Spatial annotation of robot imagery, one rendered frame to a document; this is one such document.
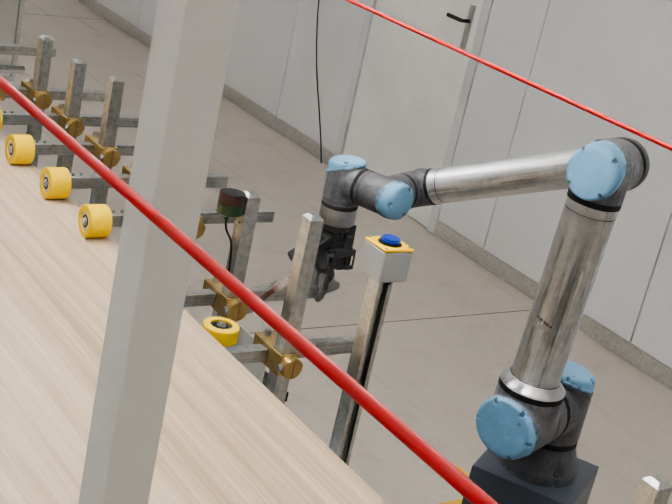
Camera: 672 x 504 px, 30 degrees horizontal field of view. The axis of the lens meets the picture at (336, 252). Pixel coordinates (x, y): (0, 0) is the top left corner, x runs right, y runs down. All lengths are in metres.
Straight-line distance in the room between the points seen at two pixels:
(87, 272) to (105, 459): 1.66
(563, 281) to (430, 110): 3.81
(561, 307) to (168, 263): 1.68
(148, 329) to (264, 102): 6.61
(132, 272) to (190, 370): 1.37
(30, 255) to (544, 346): 1.16
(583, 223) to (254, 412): 0.80
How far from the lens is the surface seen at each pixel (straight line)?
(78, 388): 2.36
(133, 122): 3.85
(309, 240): 2.64
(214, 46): 1.07
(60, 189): 3.22
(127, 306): 1.14
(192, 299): 2.92
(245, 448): 2.26
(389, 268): 2.41
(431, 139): 6.42
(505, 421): 2.80
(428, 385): 4.76
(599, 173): 2.61
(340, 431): 2.58
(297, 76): 7.43
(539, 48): 5.87
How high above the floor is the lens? 2.02
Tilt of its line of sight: 20 degrees down
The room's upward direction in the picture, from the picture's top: 13 degrees clockwise
